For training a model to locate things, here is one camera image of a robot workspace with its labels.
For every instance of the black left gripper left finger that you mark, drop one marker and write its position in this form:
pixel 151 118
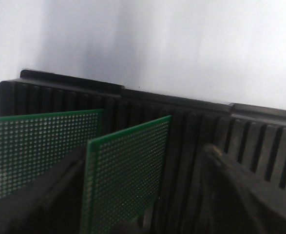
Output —
pixel 50 204

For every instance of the black slotted board rack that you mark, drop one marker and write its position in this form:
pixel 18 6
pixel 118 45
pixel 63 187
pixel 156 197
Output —
pixel 194 197

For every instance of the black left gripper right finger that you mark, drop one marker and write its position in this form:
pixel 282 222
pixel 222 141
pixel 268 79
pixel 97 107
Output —
pixel 245 192

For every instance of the left edge green circuit board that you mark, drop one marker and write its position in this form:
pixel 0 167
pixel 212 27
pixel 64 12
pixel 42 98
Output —
pixel 32 144

